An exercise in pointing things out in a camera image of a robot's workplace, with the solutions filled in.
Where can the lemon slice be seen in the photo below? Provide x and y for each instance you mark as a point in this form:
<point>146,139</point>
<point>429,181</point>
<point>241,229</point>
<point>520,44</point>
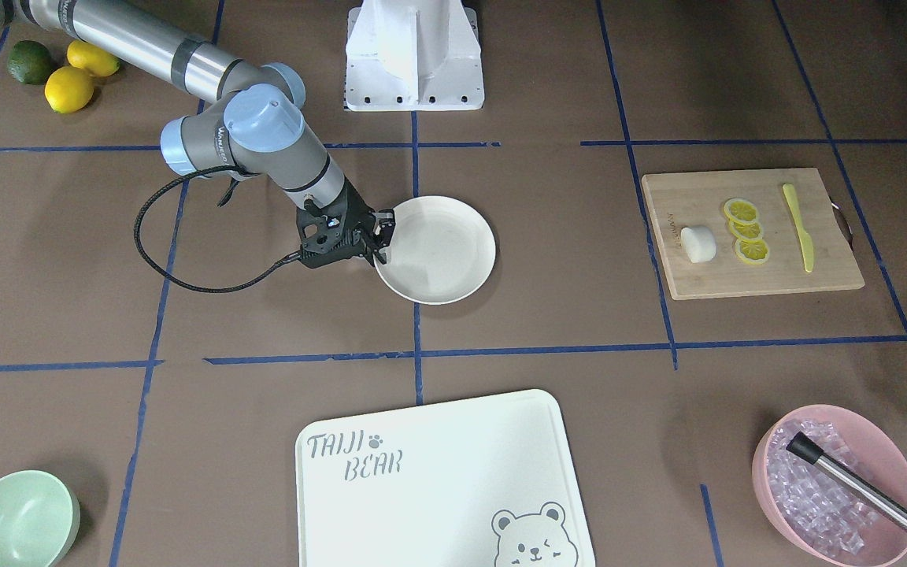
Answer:
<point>741,211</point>
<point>754,232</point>
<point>752,253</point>

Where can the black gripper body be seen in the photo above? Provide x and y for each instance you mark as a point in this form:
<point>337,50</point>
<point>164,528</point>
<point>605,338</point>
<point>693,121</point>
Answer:
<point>360,214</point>

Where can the clear ice cubes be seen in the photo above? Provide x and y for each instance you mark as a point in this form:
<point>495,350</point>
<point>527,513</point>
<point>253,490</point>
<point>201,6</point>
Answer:
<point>830,519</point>

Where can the yellow plastic knife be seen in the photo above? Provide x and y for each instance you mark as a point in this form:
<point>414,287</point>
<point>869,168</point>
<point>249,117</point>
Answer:
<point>805,241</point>

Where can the yellow lemon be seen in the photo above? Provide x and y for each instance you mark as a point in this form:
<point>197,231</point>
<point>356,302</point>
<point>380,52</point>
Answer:
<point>69,89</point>
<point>93,59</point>

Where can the rear yellow lemon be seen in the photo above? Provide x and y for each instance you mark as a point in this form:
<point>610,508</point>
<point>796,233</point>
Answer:
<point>93,59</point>

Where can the green lime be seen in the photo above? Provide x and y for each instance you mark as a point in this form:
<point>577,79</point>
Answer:
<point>30,63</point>

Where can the white bear tray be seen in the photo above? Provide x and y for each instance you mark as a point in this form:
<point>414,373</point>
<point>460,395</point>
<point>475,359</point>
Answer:
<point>485,481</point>

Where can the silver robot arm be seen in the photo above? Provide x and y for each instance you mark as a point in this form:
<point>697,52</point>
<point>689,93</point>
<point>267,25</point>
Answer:
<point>254,125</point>

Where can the pink bowl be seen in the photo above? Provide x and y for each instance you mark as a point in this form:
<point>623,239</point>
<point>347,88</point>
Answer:
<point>884,542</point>

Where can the metal rod black tip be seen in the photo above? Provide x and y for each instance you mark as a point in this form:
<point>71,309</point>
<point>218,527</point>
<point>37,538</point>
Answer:
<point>807,450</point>

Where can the top lemon slice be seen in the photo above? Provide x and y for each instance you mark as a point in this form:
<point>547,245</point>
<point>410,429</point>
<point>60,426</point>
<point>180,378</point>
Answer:
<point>741,211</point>

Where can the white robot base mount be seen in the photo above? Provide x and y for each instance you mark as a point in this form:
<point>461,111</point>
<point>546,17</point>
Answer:
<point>410,56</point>

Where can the green bowl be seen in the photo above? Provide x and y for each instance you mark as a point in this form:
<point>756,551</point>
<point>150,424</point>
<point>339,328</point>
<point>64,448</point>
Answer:
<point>39,519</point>

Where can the middle lemon slice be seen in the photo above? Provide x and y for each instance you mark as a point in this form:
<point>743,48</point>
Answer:
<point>754,232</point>

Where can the cream round plate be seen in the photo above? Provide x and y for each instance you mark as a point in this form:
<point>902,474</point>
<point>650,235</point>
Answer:
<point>441,251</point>

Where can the metal cutting board handle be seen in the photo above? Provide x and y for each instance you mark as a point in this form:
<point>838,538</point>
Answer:
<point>843,224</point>

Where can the front yellow lemon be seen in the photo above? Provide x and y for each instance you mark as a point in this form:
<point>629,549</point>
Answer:
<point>69,89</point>

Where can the bottom lemon slice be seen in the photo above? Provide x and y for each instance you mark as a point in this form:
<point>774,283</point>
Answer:
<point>752,253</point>

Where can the bamboo cutting board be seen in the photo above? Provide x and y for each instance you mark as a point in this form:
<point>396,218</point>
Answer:
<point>676,200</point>

